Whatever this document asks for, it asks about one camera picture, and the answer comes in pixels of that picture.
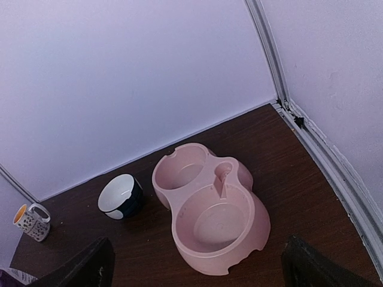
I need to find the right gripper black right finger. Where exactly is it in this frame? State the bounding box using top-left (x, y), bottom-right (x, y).
top-left (281, 235), bottom-right (376, 286)

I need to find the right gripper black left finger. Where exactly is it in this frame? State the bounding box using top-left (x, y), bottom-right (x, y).
top-left (30, 237), bottom-right (115, 286)

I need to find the purple pet food bag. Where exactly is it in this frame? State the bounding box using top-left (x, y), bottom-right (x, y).
top-left (1, 267), bottom-right (38, 287)

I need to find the pink double pet feeder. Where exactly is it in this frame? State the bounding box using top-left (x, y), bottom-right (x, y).
top-left (152, 143), bottom-right (271, 276)

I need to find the black and white ceramic bowl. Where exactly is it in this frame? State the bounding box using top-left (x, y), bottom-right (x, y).
top-left (98, 174), bottom-right (144, 220)

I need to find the white patterned mug yellow inside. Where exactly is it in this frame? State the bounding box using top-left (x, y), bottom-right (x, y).
top-left (13, 203), bottom-right (51, 242)

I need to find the left aluminium corner post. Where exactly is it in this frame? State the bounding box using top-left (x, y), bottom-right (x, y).
top-left (0, 164), bottom-right (39, 203)

